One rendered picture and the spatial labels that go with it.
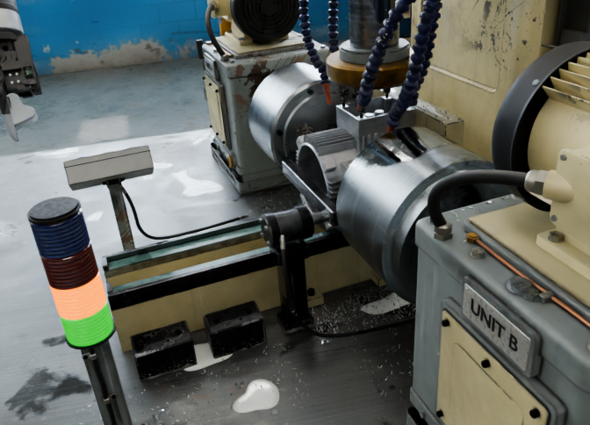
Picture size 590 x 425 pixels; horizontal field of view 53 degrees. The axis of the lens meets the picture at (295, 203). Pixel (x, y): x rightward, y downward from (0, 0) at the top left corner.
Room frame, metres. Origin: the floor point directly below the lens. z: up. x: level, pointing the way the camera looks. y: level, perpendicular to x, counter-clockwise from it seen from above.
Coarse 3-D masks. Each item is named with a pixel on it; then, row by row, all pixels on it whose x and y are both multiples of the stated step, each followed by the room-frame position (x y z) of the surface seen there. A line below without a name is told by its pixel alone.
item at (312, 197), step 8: (288, 160) 1.13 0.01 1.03; (288, 168) 1.09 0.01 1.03; (296, 168) 1.08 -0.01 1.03; (288, 176) 1.09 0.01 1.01; (296, 176) 1.05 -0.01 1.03; (304, 176) 1.04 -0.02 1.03; (296, 184) 1.05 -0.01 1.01; (304, 184) 1.01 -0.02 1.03; (312, 184) 1.00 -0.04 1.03; (304, 192) 1.01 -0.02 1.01; (312, 192) 0.97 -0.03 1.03; (320, 192) 0.97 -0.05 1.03; (312, 200) 0.97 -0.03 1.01; (320, 200) 0.94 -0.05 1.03; (328, 200) 0.93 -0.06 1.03; (320, 208) 0.93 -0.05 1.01; (328, 208) 0.90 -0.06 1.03; (328, 216) 0.89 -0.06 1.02; (336, 224) 0.89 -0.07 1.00
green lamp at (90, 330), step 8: (104, 312) 0.61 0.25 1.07; (64, 320) 0.59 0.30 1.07; (72, 320) 0.58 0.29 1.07; (80, 320) 0.58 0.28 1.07; (88, 320) 0.59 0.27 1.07; (96, 320) 0.59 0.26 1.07; (104, 320) 0.60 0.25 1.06; (64, 328) 0.60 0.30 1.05; (72, 328) 0.59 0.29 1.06; (80, 328) 0.58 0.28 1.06; (88, 328) 0.59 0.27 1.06; (96, 328) 0.59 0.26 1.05; (104, 328) 0.60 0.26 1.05; (112, 328) 0.61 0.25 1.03; (72, 336) 0.59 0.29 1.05; (80, 336) 0.58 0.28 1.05; (88, 336) 0.58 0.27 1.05; (96, 336) 0.59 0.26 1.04; (104, 336) 0.60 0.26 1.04; (80, 344) 0.58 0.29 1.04; (88, 344) 0.58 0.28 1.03
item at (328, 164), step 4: (300, 136) 1.10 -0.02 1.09; (300, 140) 1.09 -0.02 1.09; (300, 144) 1.09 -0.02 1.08; (328, 156) 0.99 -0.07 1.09; (332, 156) 0.99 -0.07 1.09; (324, 160) 0.98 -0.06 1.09; (328, 160) 0.98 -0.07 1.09; (332, 160) 0.98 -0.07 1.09; (324, 164) 0.98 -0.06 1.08; (328, 164) 0.97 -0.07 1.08; (332, 164) 0.98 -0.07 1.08; (324, 168) 0.98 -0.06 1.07; (328, 168) 0.97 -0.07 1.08; (332, 168) 0.97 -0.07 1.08; (324, 172) 0.98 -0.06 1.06; (300, 196) 1.11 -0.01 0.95; (304, 200) 1.09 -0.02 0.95; (304, 204) 1.09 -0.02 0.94; (324, 224) 0.99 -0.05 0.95; (328, 224) 0.97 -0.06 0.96; (328, 228) 0.97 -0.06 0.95; (332, 228) 0.98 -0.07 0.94
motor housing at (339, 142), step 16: (336, 128) 1.09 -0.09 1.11; (304, 144) 1.07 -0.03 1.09; (320, 144) 1.02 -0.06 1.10; (336, 144) 1.02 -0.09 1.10; (352, 144) 1.03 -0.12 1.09; (304, 160) 1.11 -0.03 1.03; (320, 160) 1.00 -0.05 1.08; (336, 160) 1.00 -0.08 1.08; (320, 176) 1.12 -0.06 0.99; (336, 176) 0.98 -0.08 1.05; (336, 192) 0.96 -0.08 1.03; (320, 224) 1.01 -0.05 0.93
